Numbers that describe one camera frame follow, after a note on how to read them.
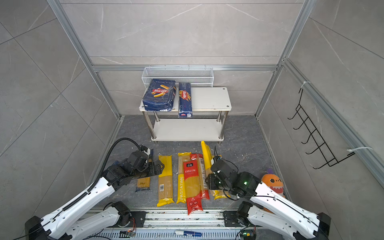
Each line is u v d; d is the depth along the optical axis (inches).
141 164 23.3
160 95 29.4
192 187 31.4
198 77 38.6
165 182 33.1
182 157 36.7
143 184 32.2
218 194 26.4
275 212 17.5
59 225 15.6
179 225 28.7
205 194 31.1
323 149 24.9
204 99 32.3
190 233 27.0
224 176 20.7
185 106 28.1
